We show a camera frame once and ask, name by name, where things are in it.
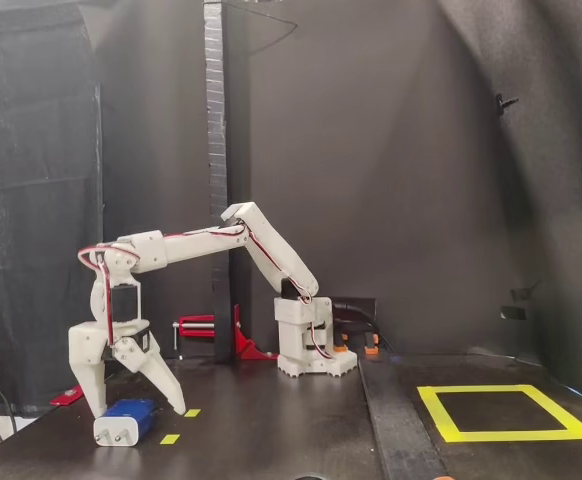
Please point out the blue white charger block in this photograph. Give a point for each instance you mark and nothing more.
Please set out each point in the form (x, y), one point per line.
(126, 415)

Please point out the red angle bracket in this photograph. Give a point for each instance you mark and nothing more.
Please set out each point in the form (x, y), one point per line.
(66, 397)

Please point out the red screw clamp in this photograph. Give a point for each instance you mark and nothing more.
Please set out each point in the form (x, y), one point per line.
(198, 320)

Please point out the red corner bracket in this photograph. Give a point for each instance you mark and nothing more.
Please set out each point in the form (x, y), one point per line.
(243, 345)

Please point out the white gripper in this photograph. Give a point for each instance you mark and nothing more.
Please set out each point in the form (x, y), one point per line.
(87, 346)

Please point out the yellow tape square outline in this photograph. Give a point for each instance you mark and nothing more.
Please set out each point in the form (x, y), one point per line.
(521, 435)

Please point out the black fabric curtain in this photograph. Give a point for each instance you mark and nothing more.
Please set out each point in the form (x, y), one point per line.
(41, 200)

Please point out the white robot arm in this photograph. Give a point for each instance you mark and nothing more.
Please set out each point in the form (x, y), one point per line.
(196, 245)

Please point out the small yellow tape marker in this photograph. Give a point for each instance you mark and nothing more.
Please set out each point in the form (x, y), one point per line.
(192, 413)
(170, 439)

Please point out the long black flat board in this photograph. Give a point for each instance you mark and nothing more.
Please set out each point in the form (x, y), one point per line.
(396, 430)

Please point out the small black clip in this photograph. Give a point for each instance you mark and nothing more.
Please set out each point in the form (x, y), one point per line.
(505, 102)

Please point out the black taped vertical post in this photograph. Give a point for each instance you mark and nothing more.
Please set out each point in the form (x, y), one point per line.
(217, 150)

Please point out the black tape piece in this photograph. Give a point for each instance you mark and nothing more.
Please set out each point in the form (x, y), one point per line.
(513, 313)

